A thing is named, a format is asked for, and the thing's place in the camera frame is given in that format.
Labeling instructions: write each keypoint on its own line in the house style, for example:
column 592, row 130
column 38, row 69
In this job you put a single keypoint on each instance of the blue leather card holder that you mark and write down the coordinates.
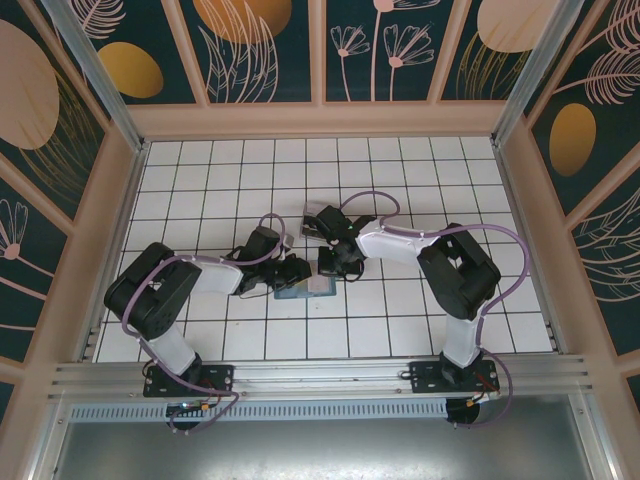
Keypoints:
column 292, row 295

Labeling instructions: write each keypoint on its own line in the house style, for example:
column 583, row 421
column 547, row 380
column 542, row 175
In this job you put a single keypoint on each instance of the dark plastic card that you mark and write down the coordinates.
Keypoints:
column 311, row 231

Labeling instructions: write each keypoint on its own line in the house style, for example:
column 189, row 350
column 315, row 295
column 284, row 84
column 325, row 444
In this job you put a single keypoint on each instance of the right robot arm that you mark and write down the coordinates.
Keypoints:
column 390, row 245

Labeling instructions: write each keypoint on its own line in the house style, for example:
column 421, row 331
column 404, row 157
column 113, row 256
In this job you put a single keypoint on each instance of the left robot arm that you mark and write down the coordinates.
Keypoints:
column 215, row 277

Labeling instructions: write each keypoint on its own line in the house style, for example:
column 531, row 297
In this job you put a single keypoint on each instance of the white plastic card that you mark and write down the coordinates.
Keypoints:
column 322, row 285

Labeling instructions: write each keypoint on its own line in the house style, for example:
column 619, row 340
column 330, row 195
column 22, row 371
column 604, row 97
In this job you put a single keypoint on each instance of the small green circuit board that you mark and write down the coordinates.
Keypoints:
column 190, row 407

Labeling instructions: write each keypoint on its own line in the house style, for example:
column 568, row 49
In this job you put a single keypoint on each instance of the grey metal sheet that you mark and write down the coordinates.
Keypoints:
column 320, row 450

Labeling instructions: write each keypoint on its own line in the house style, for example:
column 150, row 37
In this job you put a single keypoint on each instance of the aluminium mounting rail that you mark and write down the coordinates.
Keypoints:
column 320, row 372

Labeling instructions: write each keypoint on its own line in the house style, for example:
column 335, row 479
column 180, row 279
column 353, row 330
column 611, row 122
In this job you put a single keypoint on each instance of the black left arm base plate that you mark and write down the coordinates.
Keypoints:
column 220, row 378

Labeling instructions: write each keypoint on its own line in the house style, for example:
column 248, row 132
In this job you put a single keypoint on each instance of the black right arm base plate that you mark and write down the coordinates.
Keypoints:
column 425, row 378

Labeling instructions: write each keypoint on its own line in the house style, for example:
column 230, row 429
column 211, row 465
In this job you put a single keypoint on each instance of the aluminium frame post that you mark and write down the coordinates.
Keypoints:
column 100, row 85
column 530, row 75

